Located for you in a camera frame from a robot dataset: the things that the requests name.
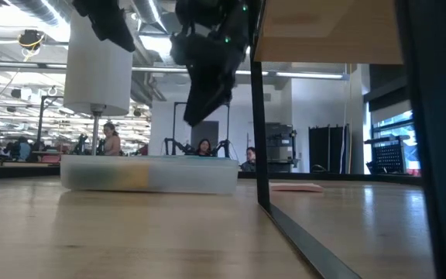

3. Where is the pink sticky note pad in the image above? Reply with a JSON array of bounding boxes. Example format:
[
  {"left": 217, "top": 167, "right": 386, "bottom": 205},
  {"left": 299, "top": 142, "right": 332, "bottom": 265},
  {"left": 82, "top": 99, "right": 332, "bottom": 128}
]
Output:
[{"left": 269, "top": 181, "right": 324, "bottom": 194}]

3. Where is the clear plastic pencil box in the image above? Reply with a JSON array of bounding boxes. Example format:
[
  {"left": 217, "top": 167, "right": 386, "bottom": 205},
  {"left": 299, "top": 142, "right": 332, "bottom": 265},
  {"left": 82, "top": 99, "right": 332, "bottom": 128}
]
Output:
[{"left": 59, "top": 154, "right": 240, "bottom": 195}]

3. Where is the black perforated rack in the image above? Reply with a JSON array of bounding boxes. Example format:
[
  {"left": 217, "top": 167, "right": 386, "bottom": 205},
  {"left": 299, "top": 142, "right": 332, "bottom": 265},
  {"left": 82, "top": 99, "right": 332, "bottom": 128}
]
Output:
[{"left": 363, "top": 135, "right": 413, "bottom": 175}]

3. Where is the wooden shelf board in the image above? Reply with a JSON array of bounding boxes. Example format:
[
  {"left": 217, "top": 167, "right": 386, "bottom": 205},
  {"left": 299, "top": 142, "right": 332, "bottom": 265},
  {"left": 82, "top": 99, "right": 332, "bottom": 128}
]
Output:
[{"left": 252, "top": 0, "right": 404, "bottom": 65}]

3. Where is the yellow ceiling cord reel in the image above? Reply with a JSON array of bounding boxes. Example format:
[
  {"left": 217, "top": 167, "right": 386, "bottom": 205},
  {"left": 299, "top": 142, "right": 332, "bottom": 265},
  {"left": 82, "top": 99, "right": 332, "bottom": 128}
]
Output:
[{"left": 17, "top": 29, "right": 46, "bottom": 62}]

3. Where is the person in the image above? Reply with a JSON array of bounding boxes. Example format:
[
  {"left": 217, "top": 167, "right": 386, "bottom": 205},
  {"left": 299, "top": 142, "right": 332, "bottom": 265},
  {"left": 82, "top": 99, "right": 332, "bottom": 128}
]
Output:
[
  {"left": 101, "top": 122, "right": 122, "bottom": 157},
  {"left": 13, "top": 136, "right": 33, "bottom": 162},
  {"left": 194, "top": 138, "right": 214, "bottom": 157},
  {"left": 240, "top": 146, "right": 258, "bottom": 173}
]

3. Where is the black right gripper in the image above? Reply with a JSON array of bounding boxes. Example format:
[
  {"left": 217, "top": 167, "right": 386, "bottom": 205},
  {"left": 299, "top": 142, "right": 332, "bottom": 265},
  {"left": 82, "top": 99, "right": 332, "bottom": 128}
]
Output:
[{"left": 170, "top": 31, "right": 247, "bottom": 127}]

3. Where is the black aluminium table frame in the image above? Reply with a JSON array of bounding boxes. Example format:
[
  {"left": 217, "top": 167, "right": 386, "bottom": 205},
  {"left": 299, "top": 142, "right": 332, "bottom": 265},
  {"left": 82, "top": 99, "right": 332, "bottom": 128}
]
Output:
[{"left": 238, "top": 171, "right": 422, "bottom": 186}]

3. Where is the black partition screen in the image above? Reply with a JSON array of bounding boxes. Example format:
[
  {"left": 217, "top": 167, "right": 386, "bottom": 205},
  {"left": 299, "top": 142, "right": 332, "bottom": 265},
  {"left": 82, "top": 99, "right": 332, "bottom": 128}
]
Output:
[{"left": 307, "top": 123, "right": 351, "bottom": 174}]

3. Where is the ceiling tube light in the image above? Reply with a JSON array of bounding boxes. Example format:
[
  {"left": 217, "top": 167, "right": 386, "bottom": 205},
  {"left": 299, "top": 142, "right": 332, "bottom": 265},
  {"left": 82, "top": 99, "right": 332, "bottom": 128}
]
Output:
[
  {"left": 275, "top": 71, "right": 345, "bottom": 80},
  {"left": 131, "top": 66, "right": 270, "bottom": 77}
]

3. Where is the white lamp with wooden base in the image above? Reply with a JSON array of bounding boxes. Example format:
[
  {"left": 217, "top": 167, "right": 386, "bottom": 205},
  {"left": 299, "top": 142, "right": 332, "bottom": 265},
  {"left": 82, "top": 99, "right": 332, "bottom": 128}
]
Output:
[{"left": 63, "top": 9, "right": 134, "bottom": 157}]

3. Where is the background robot station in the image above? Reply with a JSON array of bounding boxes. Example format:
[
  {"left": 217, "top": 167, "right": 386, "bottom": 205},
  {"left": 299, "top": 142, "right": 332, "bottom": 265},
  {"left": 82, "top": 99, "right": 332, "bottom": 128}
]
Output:
[{"left": 163, "top": 101, "right": 240, "bottom": 158}]

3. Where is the black equipment cabinet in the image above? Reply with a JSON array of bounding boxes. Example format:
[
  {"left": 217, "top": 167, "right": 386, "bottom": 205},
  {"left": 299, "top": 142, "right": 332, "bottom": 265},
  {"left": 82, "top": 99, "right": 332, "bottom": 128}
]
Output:
[{"left": 264, "top": 122, "right": 298, "bottom": 174}]

